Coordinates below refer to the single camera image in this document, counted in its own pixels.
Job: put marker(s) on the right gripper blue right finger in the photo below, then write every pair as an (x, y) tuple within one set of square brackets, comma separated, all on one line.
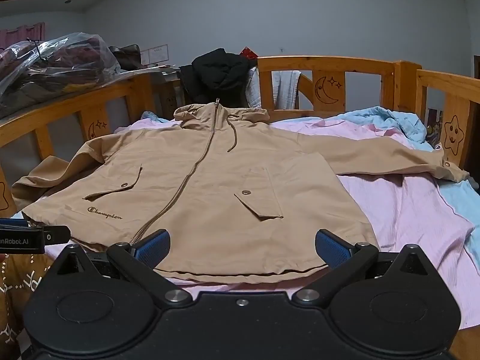
[(332, 249)]

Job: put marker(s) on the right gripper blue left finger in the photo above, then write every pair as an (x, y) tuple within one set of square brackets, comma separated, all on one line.
[(153, 249)]

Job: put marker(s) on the tan hooded zip jacket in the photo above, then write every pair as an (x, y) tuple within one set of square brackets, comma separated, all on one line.
[(95, 194)]

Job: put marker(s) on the plastic bag of clothes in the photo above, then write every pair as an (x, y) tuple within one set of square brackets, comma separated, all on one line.
[(34, 72)]

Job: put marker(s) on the brown patterned cloth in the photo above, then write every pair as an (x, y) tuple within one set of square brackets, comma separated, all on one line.
[(20, 277)]

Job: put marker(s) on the white grey towel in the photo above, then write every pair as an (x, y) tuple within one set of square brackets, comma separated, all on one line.
[(284, 89)]

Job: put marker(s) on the black garment on headboard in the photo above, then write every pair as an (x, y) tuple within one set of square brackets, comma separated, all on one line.
[(217, 75)]

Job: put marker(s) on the maroon curtain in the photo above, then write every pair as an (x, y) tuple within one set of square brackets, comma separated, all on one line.
[(36, 32)]

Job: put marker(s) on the red item behind garment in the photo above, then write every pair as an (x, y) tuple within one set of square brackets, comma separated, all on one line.
[(248, 53)]

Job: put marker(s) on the wooden bed frame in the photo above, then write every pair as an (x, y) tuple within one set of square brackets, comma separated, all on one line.
[(404, 87)]

